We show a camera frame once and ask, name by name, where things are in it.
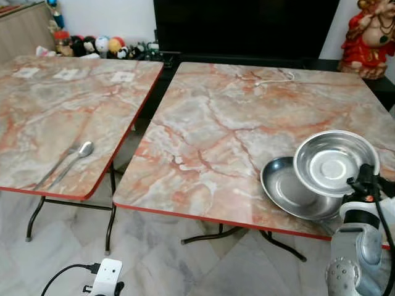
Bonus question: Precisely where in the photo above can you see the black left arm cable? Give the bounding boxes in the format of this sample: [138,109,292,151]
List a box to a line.
[41,263,101,296]

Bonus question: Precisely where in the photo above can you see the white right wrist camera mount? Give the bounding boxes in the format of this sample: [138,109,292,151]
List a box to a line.
[340,196,395,226]

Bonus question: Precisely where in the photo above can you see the red capped toy figure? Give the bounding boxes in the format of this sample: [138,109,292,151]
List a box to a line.
[52,30,74,58]

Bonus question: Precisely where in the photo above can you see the light wooden board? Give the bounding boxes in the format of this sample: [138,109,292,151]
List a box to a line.
[0,1,58,64]

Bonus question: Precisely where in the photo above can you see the thin white cable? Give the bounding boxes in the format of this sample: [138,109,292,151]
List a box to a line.
[252,68,296,87]

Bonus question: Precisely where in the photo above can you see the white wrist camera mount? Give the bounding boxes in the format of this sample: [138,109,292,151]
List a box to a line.
[340,196,395,226]
[89,258,123,296]

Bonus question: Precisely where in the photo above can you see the black metal table legs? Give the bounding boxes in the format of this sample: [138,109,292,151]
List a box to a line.
[180,223,308,263]
[25,164,119,256]

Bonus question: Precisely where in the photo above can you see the red and gold statue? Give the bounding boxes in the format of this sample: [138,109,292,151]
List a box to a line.
[337,0,395,80]

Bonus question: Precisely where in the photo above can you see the black plush toy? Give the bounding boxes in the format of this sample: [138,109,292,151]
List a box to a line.
[70,35,97,59]

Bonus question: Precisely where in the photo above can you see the pink soft toy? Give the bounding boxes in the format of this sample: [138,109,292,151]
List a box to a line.
[35,45,58,59]

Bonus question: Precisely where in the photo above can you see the stainless steel spoon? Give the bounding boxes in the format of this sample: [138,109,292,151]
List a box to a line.
[46,141,95,191]

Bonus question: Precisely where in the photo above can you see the stainless steel fork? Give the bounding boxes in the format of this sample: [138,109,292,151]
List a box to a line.
[31,144,81,191]

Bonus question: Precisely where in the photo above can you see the black and white panda toy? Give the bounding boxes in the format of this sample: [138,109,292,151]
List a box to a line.
[117,46,138,60]

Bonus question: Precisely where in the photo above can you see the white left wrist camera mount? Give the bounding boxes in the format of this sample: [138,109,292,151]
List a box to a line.
[89,258,123,296]

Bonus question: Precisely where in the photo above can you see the yellow and red plush toy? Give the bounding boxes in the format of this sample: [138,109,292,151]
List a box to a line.
[108,36,127,56]

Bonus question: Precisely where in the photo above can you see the white paper square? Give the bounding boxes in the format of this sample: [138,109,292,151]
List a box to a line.
[109,71,136,84]
[52,68,81,81]
[13,67,40,80]

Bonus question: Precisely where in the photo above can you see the round stainless steel plate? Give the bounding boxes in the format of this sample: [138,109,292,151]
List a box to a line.
[293,130,381,199]
[260,156,344,222]

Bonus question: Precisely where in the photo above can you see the black television screen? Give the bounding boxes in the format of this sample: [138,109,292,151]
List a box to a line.
[152,0,341,61]

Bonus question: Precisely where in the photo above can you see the blue standing figurine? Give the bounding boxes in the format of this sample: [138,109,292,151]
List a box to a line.
[46,0,66,31]

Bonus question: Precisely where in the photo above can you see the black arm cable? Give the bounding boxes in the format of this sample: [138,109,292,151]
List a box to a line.
[41,263,101,296]
[369,190,395,296]

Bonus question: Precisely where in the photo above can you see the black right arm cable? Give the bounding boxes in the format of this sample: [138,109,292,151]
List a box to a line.
[369,190,395,296]

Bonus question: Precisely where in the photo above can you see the white and blue plush toy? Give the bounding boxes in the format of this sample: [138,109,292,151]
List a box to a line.
[94,35,111,59]

